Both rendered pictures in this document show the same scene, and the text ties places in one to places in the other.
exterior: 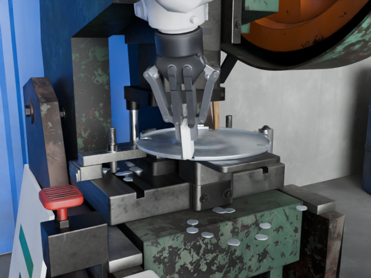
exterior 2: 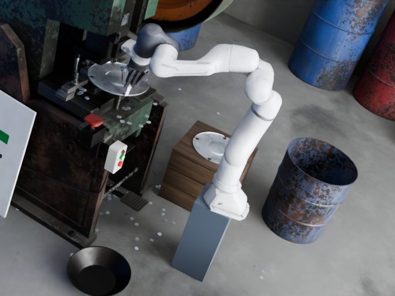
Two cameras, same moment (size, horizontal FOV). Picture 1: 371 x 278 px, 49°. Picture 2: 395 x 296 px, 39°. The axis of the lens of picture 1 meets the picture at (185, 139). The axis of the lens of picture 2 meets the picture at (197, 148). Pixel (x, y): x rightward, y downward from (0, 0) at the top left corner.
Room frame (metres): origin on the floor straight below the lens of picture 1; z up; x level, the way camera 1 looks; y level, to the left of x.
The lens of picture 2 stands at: (-1.08, 1.18, 2.09)
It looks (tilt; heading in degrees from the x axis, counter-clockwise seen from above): 34 degrees down; 317
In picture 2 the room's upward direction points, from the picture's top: 19 degrees clockwise
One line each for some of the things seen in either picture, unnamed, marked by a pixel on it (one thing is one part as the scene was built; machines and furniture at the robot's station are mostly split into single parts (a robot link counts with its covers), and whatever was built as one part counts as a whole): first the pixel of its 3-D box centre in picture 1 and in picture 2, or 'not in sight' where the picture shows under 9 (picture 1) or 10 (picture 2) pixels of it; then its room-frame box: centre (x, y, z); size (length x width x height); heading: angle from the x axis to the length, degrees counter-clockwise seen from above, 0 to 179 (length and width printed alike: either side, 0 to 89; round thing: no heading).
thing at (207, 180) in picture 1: (215, 176); (124, 94); (0.82, -0.06, 0.72); 0.25 x 0.14 x 0.14; 30
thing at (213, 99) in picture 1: (174, 98); (99, 51); (0.97, 0.03, 0.86); 0.20 x 0.16 x 0.05; 120
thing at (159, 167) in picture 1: (174, 155); (94, 77); (0.97, 0.03, 0.72); 0.20 x 0.16 x 0.03; 120
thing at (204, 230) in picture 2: not in sight; (204, 232); (0.29, -0.36, 0.23); 0.18 x 0.18 x 0.45; 37
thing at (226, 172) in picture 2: not in sight; (237, 152); (0.31, -0.39, 0.71); 0.18 x 0.11 x 0.25; 131
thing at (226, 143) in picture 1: (202, 140); (119, 78); (0.86, -0.04, 0.78); 0.29 x 0.29 x 0.01
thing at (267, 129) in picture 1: (265, 145); not in sight; (0.95, -0.19, 0.75); 0.03 x 0.03 x 0.10; 30
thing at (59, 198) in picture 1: (62, 214); (92, 125); (0.61, 0.20, 0.72); 0.07 x 0.06 x 0.08; 30
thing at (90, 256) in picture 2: not in sight; (98, 275); (0.35, 0.15, 0.04); 0.30 x 0.30 x 0.07
